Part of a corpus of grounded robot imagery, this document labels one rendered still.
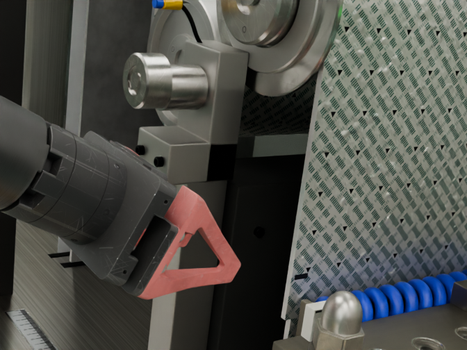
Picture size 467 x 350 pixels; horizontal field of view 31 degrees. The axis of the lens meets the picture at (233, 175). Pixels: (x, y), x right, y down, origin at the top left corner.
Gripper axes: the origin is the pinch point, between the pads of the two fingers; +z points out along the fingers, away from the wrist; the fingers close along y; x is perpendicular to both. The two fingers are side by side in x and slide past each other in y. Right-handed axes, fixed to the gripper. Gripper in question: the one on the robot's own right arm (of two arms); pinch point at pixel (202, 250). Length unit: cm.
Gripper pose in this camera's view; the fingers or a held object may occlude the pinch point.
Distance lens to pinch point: 55.3
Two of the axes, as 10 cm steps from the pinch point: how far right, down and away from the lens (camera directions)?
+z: 6.8, 3.9, 6.3
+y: 5.4, 3.2, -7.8
